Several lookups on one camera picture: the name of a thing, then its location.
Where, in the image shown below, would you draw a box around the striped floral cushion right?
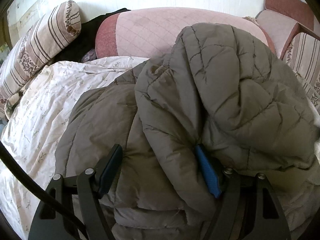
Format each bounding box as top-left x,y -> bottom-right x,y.
283,33 -> 320,111

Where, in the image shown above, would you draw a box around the olive quilted hooded jacket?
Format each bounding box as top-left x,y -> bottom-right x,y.
55,23 -> 319,239

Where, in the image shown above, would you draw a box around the white leaf print bedsheet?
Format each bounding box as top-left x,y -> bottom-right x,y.
0,55 -> 149,239

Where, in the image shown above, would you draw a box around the striped floral cushion left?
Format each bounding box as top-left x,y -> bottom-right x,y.
1,0 -> 81,105

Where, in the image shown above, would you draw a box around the pink bolster cushion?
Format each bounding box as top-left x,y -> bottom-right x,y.
95,8 -> 276,58

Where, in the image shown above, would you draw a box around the black garment behind bolster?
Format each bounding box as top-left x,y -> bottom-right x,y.
53,8 -> 130,63

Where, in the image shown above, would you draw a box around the black cable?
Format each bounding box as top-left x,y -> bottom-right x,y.
0,141 -> 86,235

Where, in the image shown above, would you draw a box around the striped floral cushion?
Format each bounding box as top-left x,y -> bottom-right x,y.
283,33 -> 320,111
1,0 -> 81,105

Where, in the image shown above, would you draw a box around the pink sofa backrest cushion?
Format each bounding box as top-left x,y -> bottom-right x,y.
256,0 -> 319,59

